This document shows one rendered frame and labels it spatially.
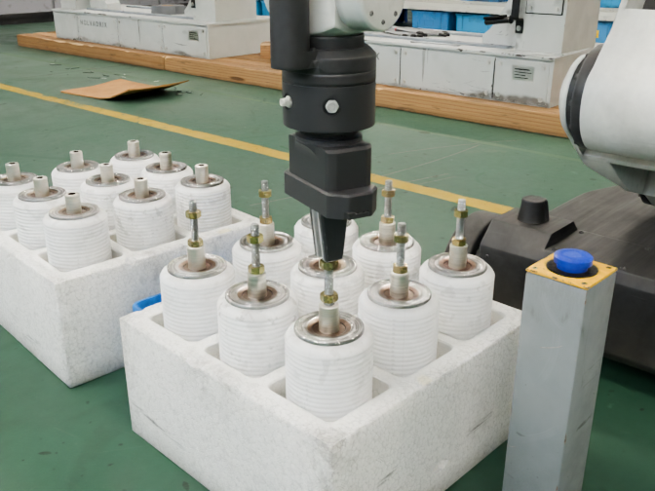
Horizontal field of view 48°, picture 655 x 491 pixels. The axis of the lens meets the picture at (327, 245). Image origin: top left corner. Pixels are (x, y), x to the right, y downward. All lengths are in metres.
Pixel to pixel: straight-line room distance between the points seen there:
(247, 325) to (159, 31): 3.69
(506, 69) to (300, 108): 2.32
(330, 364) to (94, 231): 0.53
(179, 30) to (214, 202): 3.06
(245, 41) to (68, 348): 3.26
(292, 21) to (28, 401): 0.77
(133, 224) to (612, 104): 0.73
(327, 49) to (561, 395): 0.44
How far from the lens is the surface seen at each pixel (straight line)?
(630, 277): 1.16
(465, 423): 0.95
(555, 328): 0.82
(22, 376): 1.28
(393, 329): 0.84
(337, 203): 0.68
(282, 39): 0.65
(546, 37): 2.95
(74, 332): 1.18
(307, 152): 0.71
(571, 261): 0.80
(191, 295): 0.92
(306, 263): 0.95
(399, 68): 3.24
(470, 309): 0.94
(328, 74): 0.66
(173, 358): 0.92
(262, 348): 0.85
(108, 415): 1.14
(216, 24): 4.14
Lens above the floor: 0.63
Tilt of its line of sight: 22 degrees down
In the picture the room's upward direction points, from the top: straight up
